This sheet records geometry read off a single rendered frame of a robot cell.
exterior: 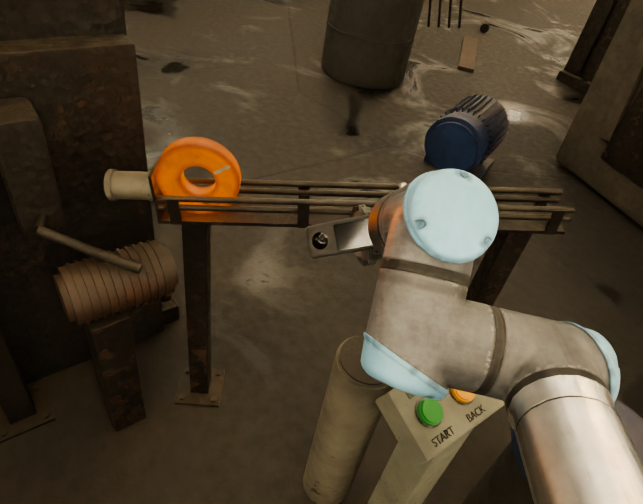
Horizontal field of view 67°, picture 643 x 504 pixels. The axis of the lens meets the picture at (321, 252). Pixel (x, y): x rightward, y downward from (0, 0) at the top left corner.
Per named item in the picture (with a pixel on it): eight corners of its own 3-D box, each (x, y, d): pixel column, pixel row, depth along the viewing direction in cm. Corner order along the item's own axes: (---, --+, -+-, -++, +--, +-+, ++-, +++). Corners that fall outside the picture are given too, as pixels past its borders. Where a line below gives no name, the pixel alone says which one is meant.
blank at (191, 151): (193, 216, 101) (190, 226, 99) (142, 158, 92) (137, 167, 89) (257, 185, 96) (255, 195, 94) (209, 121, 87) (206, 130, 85)
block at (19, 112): (11, 208, 100) (-26, 97, 85) (54, 199, 104) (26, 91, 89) (24, 239, 94) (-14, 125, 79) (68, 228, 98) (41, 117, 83)
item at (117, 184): (118, 189, 98) (110, 162, 94) (163, 190, 98) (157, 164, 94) (108, 206, 93) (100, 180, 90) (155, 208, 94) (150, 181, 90)
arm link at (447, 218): (399, 256, 44) (423, 149, 44) (365, 258, 56) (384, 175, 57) (495, 280, 45) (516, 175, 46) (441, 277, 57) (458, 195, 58)
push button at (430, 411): (409, 407, 74) (415, 404, 73) (428, 395, 76) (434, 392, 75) (424, 431, 73) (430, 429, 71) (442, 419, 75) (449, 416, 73)
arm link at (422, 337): (481, 416, 45) (508, 283, 45) (358, 387, 44) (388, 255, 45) (451, 392, 54) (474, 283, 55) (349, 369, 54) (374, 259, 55)
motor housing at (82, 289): (90, 403, 130) (45, 254, 95) (169, 368, 142) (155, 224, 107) (106, 443, 123) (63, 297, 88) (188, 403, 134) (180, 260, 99)
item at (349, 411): (293, 474, 124) (323, 348, 90) (331, 450, 130) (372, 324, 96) (320, 517, 117) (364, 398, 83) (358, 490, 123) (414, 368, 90)
